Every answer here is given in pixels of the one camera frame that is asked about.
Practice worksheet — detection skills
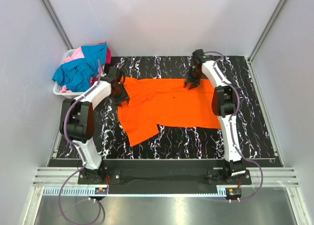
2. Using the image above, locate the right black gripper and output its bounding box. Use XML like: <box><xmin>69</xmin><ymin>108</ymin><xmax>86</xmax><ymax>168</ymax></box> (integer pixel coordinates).
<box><xmin>183</xmin><ymin>66</ymin><xmax>202</xmax><ymax>90</ymax></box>

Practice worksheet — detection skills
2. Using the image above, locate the orange t shirt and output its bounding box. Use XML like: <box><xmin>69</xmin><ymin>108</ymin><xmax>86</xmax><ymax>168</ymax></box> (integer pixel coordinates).
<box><xmin>117</xmin><ymin>77</ymin><xmax>221</xmax><ymax>146</ymax></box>

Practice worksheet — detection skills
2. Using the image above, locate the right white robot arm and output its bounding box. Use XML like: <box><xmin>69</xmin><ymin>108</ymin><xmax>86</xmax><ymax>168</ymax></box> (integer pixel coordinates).
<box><xmin>184</xmin><ymin>49</ymin><xmax>246</xmax><ymax>185</ymax></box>

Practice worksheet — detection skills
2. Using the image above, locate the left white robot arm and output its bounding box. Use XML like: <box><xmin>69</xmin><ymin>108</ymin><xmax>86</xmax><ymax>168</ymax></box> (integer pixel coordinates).
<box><xmin>59</xmin><ymin>67</ymin><xmax>130</xmax><ymax>184</ymax></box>

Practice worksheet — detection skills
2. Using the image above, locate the blue t shirt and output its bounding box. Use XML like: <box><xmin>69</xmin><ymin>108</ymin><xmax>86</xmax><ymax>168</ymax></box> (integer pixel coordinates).
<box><xmin>52</xmin><ymin>43</ymin><xmax>109</xmax><ymax>92</ymax></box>

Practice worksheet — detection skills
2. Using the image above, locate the light pink t shirt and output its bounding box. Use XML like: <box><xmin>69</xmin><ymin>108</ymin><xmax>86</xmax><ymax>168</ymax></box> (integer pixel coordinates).
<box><xmin>53</xmin><ymin>47</ymin><xmax>93</xmax><ymax>94</ymax></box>

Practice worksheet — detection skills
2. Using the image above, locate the white plastic laundry basket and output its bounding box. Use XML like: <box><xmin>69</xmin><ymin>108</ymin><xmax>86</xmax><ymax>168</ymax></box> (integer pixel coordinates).
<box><xmin>53</xmin><ymin>49</ymin><xmax>83</xmax><ymax>98</ymax></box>

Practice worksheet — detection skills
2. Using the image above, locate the black marble pattern mat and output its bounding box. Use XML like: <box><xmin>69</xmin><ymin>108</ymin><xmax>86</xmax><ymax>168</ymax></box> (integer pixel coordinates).
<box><xmin>55</xmin><ymin>56</ymin><xmax>278</xmax><ymax>160</ymax></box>

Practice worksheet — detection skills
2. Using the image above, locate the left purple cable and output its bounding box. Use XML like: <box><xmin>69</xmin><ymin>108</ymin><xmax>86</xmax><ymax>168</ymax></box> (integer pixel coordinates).
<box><xmin>59</xmin><ymin>58</ymin><xmax>106</xmax><ymax>222</ymax></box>

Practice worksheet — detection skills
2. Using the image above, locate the purple cable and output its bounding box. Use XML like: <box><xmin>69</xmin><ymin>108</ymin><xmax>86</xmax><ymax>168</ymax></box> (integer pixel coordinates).
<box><xmin>59</xmin><ymin>58</ymin><xmax>106</xmax><ymax>222</ymax></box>
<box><xmin>205</xmin><ymin>51</ymin><xmax>264</xmax><ymax>201</ymax></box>

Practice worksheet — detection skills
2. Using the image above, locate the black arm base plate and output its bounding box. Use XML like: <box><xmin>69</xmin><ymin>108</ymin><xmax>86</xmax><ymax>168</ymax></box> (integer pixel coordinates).
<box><xmin>78</xmin><ymin>167</ymin><xmax>252</xmax><ymax>186</ymax></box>

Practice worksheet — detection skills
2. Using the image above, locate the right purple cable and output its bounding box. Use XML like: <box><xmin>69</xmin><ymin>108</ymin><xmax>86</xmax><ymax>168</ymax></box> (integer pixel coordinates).
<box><xmin>205</xmin><ymin>51</ymin><xmax>264</xmax><ymax>201</ymax></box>

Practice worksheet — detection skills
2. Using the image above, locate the white slotted cable duct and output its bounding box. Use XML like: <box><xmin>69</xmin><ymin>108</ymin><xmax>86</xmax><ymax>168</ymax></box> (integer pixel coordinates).
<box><xmin>43</xmin><ymin>186</ymin><xmax>227</xmax><ymax>197</ymax></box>

